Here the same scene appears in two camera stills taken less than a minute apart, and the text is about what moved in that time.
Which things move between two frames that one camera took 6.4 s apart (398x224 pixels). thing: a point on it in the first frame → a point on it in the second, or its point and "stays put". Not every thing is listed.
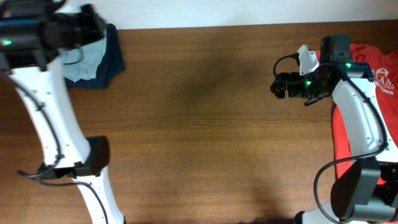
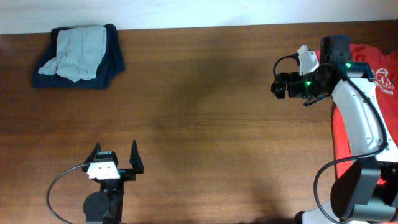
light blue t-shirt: (81, 61) stays put
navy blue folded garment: (112, 64) stays put
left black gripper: (96, 23) → (134, 160)
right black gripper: (295, 91) stays put
